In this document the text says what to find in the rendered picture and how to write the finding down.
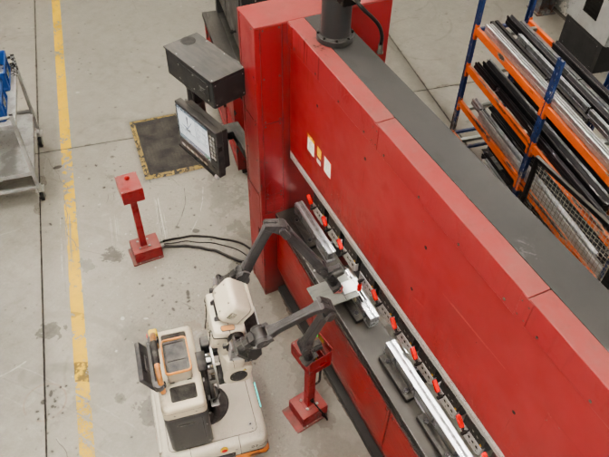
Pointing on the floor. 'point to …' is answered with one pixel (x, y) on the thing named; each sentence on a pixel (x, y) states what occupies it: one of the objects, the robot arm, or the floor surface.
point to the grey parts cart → (19, 138)
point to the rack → (518, 122)
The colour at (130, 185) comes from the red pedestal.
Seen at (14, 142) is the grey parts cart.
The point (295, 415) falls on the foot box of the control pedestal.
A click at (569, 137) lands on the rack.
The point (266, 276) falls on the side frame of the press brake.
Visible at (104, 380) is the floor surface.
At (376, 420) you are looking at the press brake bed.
